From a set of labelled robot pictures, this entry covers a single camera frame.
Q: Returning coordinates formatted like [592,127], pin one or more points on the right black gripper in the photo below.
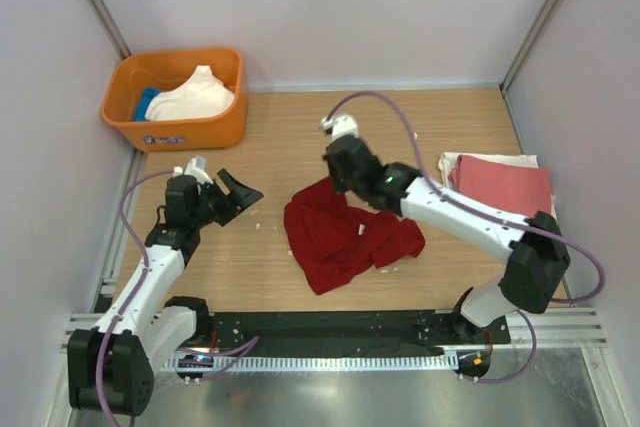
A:
[338,187]

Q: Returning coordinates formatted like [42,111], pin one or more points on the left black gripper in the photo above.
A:
[242,197]

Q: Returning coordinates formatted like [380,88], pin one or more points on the dark red t shirt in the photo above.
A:
[334,242]

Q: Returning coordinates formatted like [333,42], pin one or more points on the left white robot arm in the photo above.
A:
[111,366]

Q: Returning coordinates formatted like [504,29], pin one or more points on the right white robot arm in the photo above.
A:
[534,258]

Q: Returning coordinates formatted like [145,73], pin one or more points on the folded white t shirt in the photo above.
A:
[500,159]

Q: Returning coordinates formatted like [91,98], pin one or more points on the white t shirt in bin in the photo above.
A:
[202,95]

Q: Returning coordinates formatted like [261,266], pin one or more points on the blue t shirt in bin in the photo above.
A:
[145,99]

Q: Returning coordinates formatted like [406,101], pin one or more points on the orange plastic bin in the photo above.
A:
[167,70]

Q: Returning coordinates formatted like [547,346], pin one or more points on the folded pink t shirt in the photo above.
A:
[505,187]

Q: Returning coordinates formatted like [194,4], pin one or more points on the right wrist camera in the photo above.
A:
[340,125]

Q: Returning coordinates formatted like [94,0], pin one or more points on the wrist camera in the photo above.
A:
[340,125]
[196,167]

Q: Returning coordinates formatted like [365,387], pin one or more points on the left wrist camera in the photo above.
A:
[196,167]

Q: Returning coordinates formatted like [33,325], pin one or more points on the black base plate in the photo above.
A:
[347,334]

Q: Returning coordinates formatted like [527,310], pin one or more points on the slotted cable duct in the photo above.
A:
[191,365]

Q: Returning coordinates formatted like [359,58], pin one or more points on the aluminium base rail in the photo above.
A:
[577,327]

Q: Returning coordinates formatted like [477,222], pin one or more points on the right aluminium frame post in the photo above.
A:
[538,26]

